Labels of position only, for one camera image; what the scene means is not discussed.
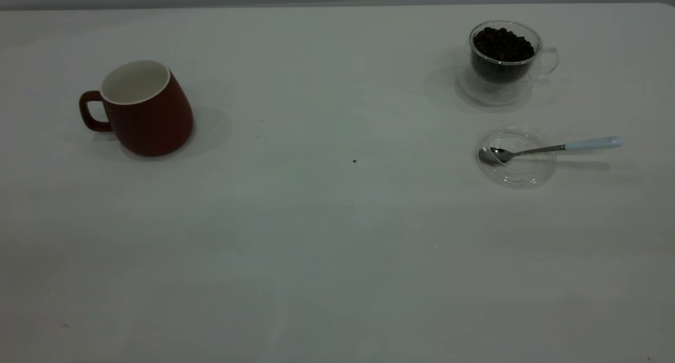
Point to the red ceramic mug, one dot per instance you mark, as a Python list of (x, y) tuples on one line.
[(153, 120)]

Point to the clear glass cup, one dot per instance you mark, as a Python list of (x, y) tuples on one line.
[(495, 91)]

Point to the coffee beans pile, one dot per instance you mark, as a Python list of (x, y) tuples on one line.
[(502, 45)]

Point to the clear glass saucer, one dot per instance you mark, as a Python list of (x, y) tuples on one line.
[(522, 173)]

